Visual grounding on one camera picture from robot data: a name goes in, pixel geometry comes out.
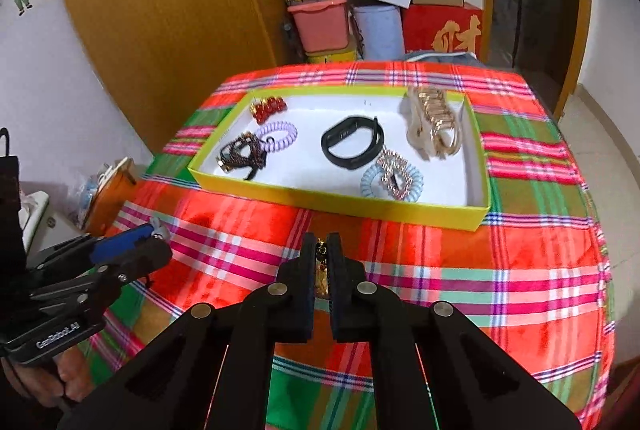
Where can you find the person's left hand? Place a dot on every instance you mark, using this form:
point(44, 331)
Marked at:
point(65, 375)

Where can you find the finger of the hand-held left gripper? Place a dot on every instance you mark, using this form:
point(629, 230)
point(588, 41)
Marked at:
point(145, 257)
point(122, 244)

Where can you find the wooden door frame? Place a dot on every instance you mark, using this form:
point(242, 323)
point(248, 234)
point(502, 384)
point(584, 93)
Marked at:
point(575, 35)

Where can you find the rhinestone hair clip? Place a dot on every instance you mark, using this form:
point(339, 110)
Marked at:
point(392, 163)

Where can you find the wooden wardrobe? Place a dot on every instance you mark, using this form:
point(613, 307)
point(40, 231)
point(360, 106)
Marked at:
point(175, 10)

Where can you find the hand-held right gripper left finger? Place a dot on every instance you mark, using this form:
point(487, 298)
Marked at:
point(306, 290)

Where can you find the yellow tin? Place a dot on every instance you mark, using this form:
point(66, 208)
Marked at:
point(330, 56)

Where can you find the black wristband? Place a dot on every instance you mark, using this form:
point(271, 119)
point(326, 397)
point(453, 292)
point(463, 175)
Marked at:
point(342, 138)

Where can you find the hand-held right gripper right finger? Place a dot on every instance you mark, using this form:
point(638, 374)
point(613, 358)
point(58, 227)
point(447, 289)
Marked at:
point(339, 290)

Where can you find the red plaid tablecloth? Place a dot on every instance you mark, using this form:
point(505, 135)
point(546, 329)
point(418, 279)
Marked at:
point(450, 260)

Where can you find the pale blue bucket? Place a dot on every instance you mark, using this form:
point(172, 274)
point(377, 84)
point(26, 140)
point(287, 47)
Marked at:
point(380, 33)

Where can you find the beige gold hair claw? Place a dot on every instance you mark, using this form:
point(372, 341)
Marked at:
point(435, 108)

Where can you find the red gift box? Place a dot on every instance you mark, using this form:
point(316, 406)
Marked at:
point(420, 25)

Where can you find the yellow-green cardboard box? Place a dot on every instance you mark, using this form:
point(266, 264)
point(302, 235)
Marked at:
point(310, 175)

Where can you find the clear plastic bag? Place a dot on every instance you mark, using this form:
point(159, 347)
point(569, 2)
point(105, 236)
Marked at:
point(87, 195)

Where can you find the white plastic object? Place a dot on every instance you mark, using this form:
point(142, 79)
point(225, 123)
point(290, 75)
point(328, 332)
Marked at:
point(35, 215)

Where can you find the pink plastic bin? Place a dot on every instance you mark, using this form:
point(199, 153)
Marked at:
point(320, 25)

